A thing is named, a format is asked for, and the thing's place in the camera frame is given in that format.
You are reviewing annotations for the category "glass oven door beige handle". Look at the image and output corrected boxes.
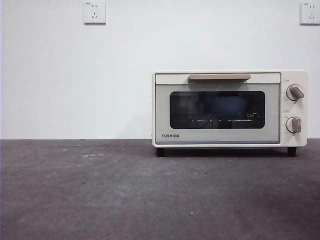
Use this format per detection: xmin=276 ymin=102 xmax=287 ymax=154
xmin=154 ymin=72 xmax=281 ymax=145

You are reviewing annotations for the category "cream Toshiba toaster oven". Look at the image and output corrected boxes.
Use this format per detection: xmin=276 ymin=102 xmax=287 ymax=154
xmin=151 ymin=69 xmax=309 ymax=158

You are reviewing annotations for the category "metal oven wire rack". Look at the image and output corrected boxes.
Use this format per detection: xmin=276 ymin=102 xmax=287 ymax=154
xmin=172 ymin=113 xmax=253 ymax=123

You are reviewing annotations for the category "beige oven control knob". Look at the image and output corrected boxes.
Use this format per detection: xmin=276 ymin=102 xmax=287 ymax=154
xmin=286 ymin=84 xmax=306 ymax=101
xmin=285 ymin=116 xmax=303 ymax=133

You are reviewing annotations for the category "white wall socket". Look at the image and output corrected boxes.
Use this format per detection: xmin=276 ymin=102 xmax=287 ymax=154
xmin=299 ymin=1 xmax=320 ymax=25
xmin=83 ymin=0 xmax=107 ymax=25

